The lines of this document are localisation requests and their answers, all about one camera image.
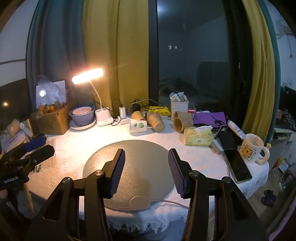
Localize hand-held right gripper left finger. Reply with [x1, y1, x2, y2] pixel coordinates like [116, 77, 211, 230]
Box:
[24, 148, 126, 241]

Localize black scissors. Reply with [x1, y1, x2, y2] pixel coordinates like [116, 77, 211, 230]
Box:
[211, 115, 226, 127]

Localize white power strip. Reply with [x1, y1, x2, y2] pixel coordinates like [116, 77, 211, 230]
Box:
[112, 115, 132, 126]

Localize yellow packet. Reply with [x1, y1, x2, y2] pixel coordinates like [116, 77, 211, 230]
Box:
[148, 106, 171, 116]

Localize white box with green print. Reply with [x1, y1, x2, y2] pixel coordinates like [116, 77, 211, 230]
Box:
[129, 118, 148, 134]

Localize black charger cable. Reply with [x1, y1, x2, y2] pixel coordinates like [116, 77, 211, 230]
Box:
[112, 99, 153, 114]

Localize blue-grey curtain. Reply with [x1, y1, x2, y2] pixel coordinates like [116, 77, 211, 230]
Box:
[25, 0, 89, 112]

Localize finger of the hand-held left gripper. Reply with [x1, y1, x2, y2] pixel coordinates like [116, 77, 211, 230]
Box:
[22, 145, 55, 167]
[22, 134, 47, 152]

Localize white mug with bear print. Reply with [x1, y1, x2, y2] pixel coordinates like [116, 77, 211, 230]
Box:
[238, 133, 271, 165]

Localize purple bowl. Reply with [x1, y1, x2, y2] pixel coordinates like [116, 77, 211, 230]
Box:
[69, 106, 96, 127]

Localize white tablecloth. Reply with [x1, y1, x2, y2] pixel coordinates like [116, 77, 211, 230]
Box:
[30, 113, 270, 235]

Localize white framed board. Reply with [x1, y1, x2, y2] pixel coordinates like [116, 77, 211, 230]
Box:
[51, 79, 67, 93]

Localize white tube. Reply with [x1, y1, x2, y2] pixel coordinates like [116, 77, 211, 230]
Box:
[227, 120, 246, 140]

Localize yellow tissue pack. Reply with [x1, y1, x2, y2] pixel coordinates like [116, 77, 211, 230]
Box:
[179, 126, 214, 146]

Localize white plate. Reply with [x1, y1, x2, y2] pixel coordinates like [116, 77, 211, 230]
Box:
[69, 116, 97, 130]

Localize dark slippers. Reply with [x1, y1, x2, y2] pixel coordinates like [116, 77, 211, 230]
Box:
[261, 189, 277, 207]

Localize white desk lamp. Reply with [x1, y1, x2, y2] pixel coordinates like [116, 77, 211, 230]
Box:
[71, 67, 114, 127]

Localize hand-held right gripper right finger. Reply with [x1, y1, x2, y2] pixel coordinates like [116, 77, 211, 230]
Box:
[168, 148, 270, 241]

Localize black wallet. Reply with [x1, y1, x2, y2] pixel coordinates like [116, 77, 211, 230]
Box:
[217, 131, 239, 151]

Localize purple pouch with scissors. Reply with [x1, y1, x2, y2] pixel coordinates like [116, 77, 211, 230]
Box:
[192, 111, 228, 130]

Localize clear plastic bags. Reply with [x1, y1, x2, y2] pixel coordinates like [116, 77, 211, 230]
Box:
[0, 119, 33, 151]

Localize sachets in basket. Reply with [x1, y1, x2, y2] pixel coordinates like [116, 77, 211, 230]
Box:
[169, 91, 188, 102]

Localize white plastic basket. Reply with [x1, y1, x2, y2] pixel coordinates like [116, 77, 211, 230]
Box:
[170, 99, 189, 121]

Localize clear plastic bag of fruit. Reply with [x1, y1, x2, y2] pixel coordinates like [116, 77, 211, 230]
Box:
[36, 75, 69, 115]

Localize white mat cable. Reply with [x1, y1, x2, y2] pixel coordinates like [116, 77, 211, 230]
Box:
[149, 199, 190, 209]

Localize yellow curtain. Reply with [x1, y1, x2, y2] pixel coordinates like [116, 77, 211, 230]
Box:
[82, 0, 150, 114]
[240, 0, 277, 142]

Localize cluttered shelf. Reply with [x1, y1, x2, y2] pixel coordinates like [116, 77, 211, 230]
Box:
[272, 86, 296, 186]

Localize round grey mat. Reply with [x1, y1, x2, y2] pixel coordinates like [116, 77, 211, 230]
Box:
[82, 139, 175, 211]

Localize cardboard box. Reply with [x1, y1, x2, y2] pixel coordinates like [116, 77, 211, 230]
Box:
[31, 105, 75, 135]

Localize black smartphone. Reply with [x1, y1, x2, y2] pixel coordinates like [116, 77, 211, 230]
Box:
[223, 148, 253, 184]

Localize pink bowl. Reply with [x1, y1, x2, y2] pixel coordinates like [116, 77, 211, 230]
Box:
[72, 107, 92, 116]

